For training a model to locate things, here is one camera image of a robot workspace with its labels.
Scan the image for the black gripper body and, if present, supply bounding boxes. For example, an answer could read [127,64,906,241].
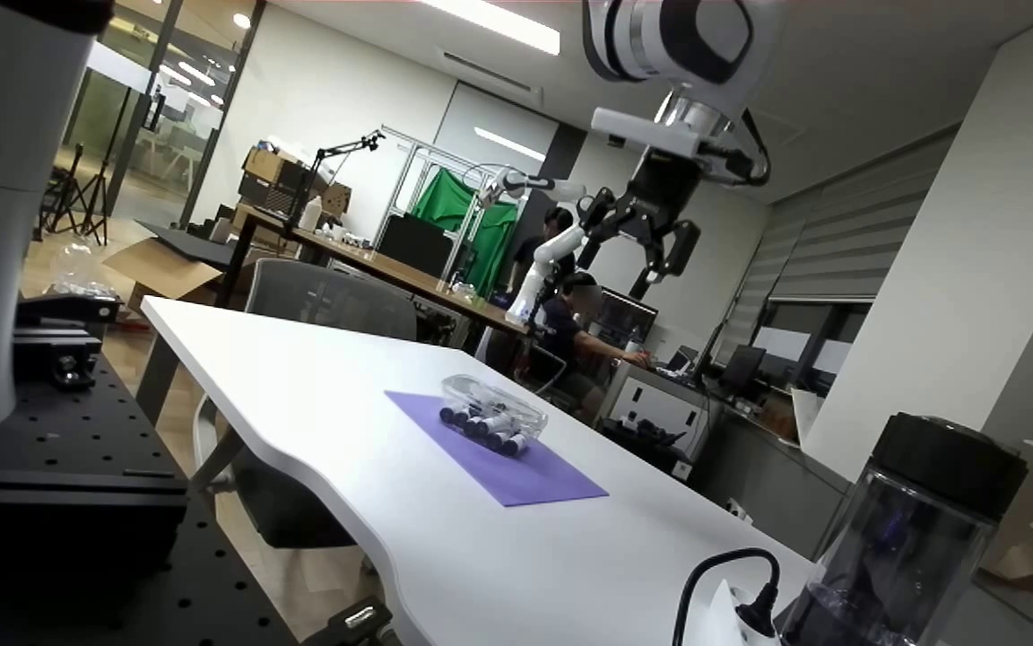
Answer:
[623,146,702,237]

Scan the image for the clear plastic container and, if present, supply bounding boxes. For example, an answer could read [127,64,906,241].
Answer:
[436,369,552,461]

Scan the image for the person in dark shirt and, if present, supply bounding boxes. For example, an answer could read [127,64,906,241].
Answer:
[530,268,661,376]

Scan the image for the green cloth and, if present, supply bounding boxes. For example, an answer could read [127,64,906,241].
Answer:
[404,164,524,300]

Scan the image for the white drawer cabinet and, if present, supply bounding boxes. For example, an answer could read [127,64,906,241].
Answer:
[595,356,723,466]

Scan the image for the grey window blinds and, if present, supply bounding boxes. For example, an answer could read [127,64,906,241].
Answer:
[763,130,959,308]

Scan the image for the black computer monitor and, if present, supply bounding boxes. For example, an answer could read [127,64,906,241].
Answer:
[372,212,457,280]

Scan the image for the long wooden table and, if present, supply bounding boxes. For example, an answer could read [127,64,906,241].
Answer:
[226,200,530,341]

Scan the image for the ceiling light panel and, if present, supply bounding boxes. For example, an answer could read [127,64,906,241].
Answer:
[421,0,565,59]

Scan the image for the purple mat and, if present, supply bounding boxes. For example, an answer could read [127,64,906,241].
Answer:
[385,388,615,513]

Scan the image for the grey mesh office chair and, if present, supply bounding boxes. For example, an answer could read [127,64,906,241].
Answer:
[226,260,424,553]

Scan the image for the brown cardboard box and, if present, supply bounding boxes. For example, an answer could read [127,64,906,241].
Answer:
[237,143,356,230]

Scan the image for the white power strip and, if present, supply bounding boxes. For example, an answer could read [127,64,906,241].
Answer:
[702,577,785,646]

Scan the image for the flat cardboard box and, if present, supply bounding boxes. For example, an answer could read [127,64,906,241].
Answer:
[99,235,231,308]

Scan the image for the black tripod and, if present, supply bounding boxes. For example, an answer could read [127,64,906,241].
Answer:
[36,139,115,246]

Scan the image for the black clamp device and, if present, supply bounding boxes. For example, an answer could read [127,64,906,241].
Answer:
[10,291,127,395]

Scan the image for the black perforated breadboard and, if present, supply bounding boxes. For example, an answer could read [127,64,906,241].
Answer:
[0,351,306,646]

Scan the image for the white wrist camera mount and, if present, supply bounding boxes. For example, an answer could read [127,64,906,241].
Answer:
[585,105,713,163]

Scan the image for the black power cable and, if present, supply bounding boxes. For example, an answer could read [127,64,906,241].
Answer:
[672,545,785,646]

